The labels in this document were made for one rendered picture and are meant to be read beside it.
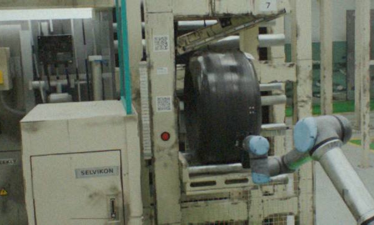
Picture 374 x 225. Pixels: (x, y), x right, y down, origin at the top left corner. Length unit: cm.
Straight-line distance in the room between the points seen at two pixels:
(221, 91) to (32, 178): 96
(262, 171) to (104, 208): 66
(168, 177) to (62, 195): 85
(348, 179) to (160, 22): 122
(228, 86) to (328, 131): 72
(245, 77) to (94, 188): 95
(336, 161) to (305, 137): 13
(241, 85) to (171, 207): 71
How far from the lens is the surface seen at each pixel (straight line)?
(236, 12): 291
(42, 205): 194
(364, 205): 178
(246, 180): 267
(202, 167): 259
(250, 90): 247
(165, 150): 262
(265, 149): 216
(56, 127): 188
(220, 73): 247
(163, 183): 265
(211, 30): 301
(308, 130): 184
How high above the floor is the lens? 151
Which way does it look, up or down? 7 degrees down
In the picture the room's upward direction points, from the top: 2 degrees counter-clockwise
